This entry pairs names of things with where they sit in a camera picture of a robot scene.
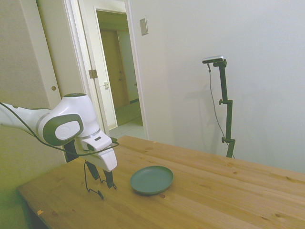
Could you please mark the black floor heater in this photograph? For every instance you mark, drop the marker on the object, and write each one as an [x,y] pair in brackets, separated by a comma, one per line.
[71,146]

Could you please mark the metal door strike plate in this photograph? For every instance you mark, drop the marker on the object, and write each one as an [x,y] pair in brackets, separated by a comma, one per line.
[107,85]

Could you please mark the white closet door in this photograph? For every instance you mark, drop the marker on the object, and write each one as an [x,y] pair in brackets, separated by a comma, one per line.
[59,47]

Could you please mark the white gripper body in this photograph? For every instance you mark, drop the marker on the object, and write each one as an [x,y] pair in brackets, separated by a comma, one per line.
[104,155]

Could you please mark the black camera stand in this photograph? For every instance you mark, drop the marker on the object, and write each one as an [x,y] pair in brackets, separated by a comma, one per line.
[229,124]

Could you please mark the metal door hinge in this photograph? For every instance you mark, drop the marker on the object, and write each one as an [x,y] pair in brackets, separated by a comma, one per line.
[93,73]

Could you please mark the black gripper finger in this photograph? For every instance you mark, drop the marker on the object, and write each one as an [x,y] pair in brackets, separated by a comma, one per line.
[109,180]
[94,171]

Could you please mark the camera on black stand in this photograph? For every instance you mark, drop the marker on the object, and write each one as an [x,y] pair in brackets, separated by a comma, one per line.
[209,68]

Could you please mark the grey wall switch plate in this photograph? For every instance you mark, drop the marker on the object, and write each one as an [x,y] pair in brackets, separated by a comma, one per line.
[143,26]

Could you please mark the wooden hallway door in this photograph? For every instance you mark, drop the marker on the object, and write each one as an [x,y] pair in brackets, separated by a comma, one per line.
[114,71]

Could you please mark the grey exterior camera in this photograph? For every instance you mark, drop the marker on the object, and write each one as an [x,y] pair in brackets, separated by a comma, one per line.
[213,59]

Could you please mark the round door pull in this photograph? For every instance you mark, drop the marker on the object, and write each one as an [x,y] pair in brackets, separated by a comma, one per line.
[53,88]

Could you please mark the teal round plate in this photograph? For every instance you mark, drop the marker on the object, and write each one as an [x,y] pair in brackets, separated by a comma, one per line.
[151,180]

